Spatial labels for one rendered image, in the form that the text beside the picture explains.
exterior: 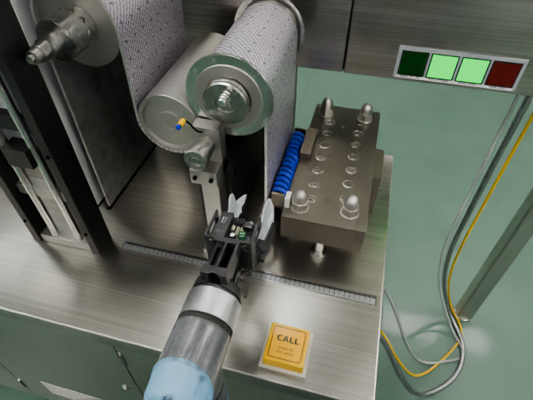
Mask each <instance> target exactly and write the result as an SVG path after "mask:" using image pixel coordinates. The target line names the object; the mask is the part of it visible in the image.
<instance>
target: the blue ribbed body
mask: <svg viewBox="0 0 533 400"><path fill-rule="evenodd" d="M304 139H305V135H304V134H303V133H302V132H298V131H296V132H293V133H292V137H291V138H290V142H289V145H288V147H287V150H286V154H285V155H284V159H283V160H282V164H281V167H280V168H279V173H278V174H277V178H276V180H275V183H274V187H273V188H272V190H271V191H274V192H279V193H283V194H285V197H286V192H287V191H289V190H290V186H291V183H292V181H293V177H294V174H295V171H296V168H297V164H298V161H299V157H300V151H301V146H302V144H303V141H304Z"/></svg>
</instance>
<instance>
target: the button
mask: <svg viewBox="0 0 533 400"><path fill-rule="evenodd" d="M309 336H310V331H308V330H304V329H299V328H295V327H292V326H288V325H282V324H279V323H275V322H273V323H272V326H271V328H270V334H269V336H268V340H267V343H266V348H265V352H264V354H263V363H264V364H268V365H271V366H274V367H280V368H283V369H286V370H289V371H295V372H298V373H302V372H303V367H304V363H305V356H306V352H307V347H308V343H309Z"/></svg>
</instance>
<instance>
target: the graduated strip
mask: <svg viewBox="0 0 533 400"><path fill-rule="evenodd" d="M121 248H122V249H126V250H129V251H134V252H140V253H143V254H147V255H151V256H158V257H161V258H165V259H169V260H175V261H178V262H183V263H189V264H193V265H196V266H200V267H202V266H203V264H204V263H205V264H208V262H209V259H206V258H202V257H198V256H192V255H188V254H184V253H181V252H174V251H170V250H166V249H162V248H156V247H152V246H148V245H144V244H137V243H134V242H130V241H125V243H124V244H123V246H122V247H121ZM243 276H246V277H249V278H253V279H259V280H263V281H267V282H271V283H277V284H281V285H284V286H288V287H295V288H298V289H302V290H308V291H312V292H316V293H320V294H326V295H330V296H334V297H337V298H344V299H347V300H351V301H355V302H361V303H365V304H369V305H372V306H376V300H377V296H374V295H370V294H364V293H360V292H356V291H352V290H346V289H342V288H338V287H332V286H328V285H324V284H320V283H314V282H310V281H306V280H302V279H295V278H292V277H288V276H284V275H278V274H274V273H270V272H266V271H260V270H257V271H255V272H252V273H251V276H249V275H243Z"/></svg>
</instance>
